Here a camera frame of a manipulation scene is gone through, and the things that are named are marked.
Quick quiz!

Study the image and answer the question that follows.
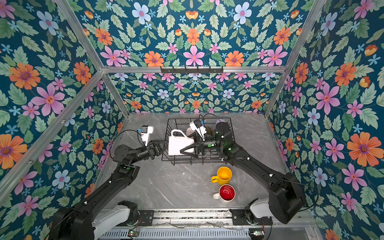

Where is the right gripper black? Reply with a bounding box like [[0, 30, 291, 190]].
[[182, 132, 226, 162]]

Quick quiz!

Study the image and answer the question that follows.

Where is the black wire dish rack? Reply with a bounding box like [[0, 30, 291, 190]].
[[162, 115, 235, 165]]

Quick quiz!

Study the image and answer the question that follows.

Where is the amber textured glass cup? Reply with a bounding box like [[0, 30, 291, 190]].
[[206, 127, 213, 136]]

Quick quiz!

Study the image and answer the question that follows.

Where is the yellow mug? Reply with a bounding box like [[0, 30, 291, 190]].
[[211, 167, 233, 186]]

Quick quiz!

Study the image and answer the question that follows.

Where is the white mug red inside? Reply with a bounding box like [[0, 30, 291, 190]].
[[213, 184, 236, 205]]

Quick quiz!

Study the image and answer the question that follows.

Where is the lilac plastic cup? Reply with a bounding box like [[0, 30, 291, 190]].
[[215, 119, 227, 126]]

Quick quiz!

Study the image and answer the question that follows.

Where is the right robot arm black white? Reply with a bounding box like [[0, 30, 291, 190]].
[[177, 120, 305, 224]]

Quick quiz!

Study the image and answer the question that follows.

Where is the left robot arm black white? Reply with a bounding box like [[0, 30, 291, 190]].
[[47, 140, 168, 240]]

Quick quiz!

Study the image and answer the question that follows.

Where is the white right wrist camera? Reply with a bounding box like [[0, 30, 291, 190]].
[[190, 119, 207, 141]]

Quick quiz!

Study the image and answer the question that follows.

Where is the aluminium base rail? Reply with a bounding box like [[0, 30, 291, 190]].
[[138, 208, 317, 228]]

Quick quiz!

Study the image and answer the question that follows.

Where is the black hook rail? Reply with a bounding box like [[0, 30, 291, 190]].
[[160, 67, 224, 74]]

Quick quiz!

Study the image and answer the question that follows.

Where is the aluminium frame post back left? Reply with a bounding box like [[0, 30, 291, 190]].
[[56, 1, 129, 118]]

